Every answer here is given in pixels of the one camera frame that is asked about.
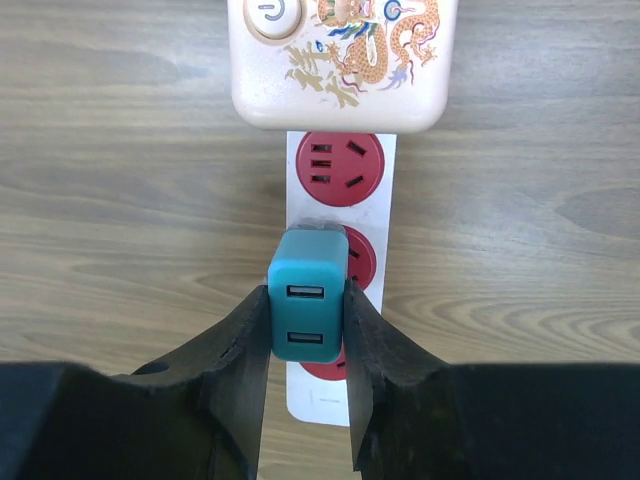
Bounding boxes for white power strip red sockets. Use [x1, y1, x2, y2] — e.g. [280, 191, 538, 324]
[286, 131, 397, 427]

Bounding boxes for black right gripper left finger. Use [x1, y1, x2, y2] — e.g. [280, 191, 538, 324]
[1, 286, 271, 479]

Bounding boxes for beige cube adapter dragon print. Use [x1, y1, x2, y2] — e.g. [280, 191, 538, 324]
[227, 0, 458, 134]

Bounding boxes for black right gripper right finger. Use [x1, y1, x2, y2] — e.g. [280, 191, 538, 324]
[344, 283, 639, 479]

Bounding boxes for teal blue USB charger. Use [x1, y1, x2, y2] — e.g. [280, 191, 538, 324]
[267, 223, 349, 364]

